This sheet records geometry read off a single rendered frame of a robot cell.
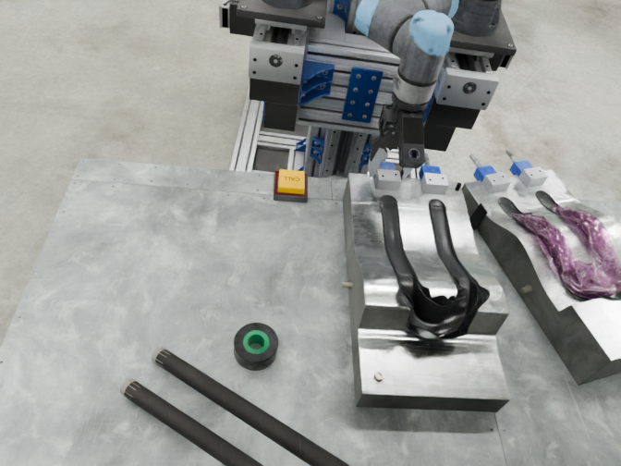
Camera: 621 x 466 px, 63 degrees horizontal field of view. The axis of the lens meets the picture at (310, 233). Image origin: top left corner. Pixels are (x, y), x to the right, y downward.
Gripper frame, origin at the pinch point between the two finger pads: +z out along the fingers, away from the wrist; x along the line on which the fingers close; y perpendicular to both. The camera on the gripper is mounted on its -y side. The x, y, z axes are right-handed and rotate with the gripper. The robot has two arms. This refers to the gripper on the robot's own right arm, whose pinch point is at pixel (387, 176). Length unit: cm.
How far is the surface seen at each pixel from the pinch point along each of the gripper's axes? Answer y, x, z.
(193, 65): 174, 72, 91
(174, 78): 160, 81, 91
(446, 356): -40.3, -7.8, 4.8
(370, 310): -35.3, 7.2, -1.3
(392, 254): -20.0, 0.6, 2.4
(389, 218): -10.0, 0.0, 2.7
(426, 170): 3.5, -9.5, 0.4
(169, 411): -52, 39, 6
